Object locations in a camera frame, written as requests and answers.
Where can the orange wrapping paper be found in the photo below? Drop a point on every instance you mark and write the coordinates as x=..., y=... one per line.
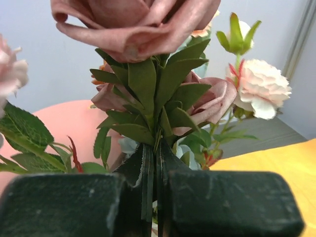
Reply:
x=296, y=163

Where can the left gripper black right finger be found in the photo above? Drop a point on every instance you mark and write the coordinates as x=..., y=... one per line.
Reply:
x=198, y=203

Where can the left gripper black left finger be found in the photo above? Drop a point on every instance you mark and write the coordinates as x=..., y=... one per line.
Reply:
x=117, y=204

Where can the brown rose stem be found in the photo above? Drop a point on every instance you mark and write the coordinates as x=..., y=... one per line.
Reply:
x=99, y=75

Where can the pink wooden tiered shelf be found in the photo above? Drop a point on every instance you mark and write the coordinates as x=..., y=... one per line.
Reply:
x=77, y=120

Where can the light pink peony stem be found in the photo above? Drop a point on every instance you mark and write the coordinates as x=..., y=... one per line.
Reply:
x=251, y=89

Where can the aluminium frame post right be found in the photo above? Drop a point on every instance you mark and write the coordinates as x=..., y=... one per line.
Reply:
x=300, y=39

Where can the peach rose stem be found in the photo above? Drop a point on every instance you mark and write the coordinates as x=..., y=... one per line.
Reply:
x=206, y=31

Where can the mauve rose stem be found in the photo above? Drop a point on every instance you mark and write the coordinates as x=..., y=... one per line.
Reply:
x=148, y=98

